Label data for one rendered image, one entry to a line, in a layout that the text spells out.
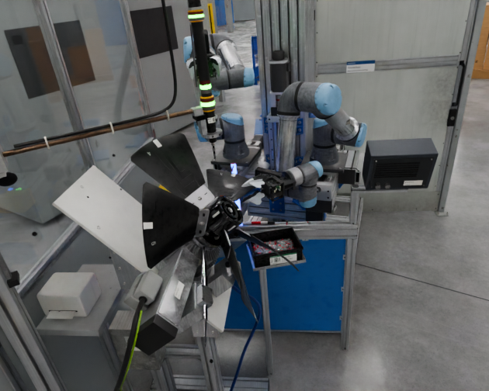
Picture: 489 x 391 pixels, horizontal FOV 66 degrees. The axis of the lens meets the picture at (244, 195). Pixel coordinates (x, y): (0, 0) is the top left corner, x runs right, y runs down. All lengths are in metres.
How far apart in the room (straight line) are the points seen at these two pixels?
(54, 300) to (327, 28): 2.40
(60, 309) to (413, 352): 1.83
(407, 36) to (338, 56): 0.48
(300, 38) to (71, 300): 1.53
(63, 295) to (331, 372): 1.45
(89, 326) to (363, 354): 1.51
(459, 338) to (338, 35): 2.11
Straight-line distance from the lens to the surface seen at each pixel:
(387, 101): 3.14
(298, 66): 2.05
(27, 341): 1.40
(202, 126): 1.20
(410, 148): 1.66
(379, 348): 2.43
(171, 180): 1.28
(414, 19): 3.07
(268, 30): 2.05
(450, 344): 2.56
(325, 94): 1.47
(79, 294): 1.49
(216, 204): 1.21
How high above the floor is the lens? 1.86
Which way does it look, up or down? 29 degrees down
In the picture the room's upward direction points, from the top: 6 degrees counter-clockwise
